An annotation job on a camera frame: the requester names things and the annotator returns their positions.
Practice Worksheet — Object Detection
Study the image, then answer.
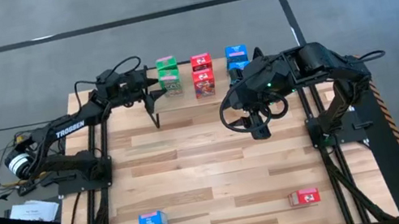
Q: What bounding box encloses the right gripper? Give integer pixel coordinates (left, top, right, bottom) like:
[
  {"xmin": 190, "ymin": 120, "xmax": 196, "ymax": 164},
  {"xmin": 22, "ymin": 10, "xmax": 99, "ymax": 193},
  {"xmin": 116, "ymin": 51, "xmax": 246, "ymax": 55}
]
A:
[{"xmin": 222, "ymin": 52, "xmax": 305, "ymax": 145}]

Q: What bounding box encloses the green Apple Jacks cereal box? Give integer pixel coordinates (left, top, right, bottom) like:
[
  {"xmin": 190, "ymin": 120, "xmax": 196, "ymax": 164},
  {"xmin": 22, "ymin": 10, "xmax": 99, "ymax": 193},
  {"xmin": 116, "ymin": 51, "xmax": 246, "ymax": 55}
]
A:
[
  {"xmin": 157, "ymin": 67, "xmax": 185, "ymax": 99},
  {"xmin": 155, "ymin": 54, "xmax": 179, "ymax": 73}
]

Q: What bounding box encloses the blue Rice Krispies cereal box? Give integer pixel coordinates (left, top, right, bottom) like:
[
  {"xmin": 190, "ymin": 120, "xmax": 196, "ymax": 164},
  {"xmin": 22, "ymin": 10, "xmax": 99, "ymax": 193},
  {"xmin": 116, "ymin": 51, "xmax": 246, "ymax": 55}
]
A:
[
  {"xmin": 137, "ymin": 209, "xmax": 169, "ymax": 224},
  {"xmin": 226, "ymin": 58, "xmax": 253, "ymax": 75},
  {"xmin": 224, "ymin": 43, "xmax": 250, "ymax": 65}
]

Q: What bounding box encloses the wooden shelf with black legs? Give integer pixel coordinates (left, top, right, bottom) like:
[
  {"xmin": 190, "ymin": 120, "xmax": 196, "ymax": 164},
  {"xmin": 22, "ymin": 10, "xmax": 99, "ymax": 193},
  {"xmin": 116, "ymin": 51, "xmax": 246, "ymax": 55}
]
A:
[{"xmin": 140, "ymin": 50, "xmax": 262, "ymax": 132}]

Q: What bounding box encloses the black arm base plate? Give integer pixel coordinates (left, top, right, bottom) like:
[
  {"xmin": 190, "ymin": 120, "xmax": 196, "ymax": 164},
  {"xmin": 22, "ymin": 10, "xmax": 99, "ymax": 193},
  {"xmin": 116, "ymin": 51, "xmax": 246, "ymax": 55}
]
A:
[
  {"xmin": 53, "ymin": 154, "xmax": 117, "ymax": 197},
  {"xmin": 304, "ymin": 107, "xmax": 370, "ymax": 151}
]

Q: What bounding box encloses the black power adapter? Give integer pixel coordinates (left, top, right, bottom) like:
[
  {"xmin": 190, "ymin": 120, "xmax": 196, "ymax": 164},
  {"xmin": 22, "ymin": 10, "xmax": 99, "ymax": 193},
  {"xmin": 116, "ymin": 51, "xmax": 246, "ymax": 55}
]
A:
[{"xmin": 16, "ymin": 181, "xmax": 37, "ymax": 197}]

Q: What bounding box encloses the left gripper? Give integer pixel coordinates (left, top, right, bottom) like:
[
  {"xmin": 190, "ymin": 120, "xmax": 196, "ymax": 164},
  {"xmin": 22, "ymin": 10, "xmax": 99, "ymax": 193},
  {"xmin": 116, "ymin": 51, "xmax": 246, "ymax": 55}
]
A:
[{"xmin": 93, "ymin": 62, "xmax": 169, "ymax": 124}]

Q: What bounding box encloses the white paper sheet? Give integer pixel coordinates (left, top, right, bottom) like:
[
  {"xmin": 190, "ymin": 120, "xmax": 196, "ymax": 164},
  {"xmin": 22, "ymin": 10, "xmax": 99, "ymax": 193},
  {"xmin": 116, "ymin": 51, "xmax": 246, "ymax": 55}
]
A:
[{"xmin": 7, "ymin": 196, "xmax": 62, "ymax": 224}]

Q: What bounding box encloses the black aluminium table frame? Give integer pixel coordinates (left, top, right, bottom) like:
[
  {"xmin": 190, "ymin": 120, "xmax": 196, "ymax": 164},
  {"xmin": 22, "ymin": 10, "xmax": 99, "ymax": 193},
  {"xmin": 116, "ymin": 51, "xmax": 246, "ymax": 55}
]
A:
[{"xmin": 28, "ymin": 29, "xmax": 399, "ymax": 224}]

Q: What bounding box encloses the red Froot Loops cereal box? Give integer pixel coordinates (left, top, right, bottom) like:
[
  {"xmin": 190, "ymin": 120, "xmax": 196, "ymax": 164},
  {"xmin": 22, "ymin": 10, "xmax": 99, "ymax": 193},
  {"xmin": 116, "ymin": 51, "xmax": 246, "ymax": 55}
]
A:
[
  {"xmin": 286, "ymin": 186, "xmax": 323, "ymax": 208},
  {"xmin": 189, "ymin": 52, "xmax": 214, "ymax": 72},
  {"xmin": 191, "ymin": 67, "xmax": 219, "ymax": 100}
]

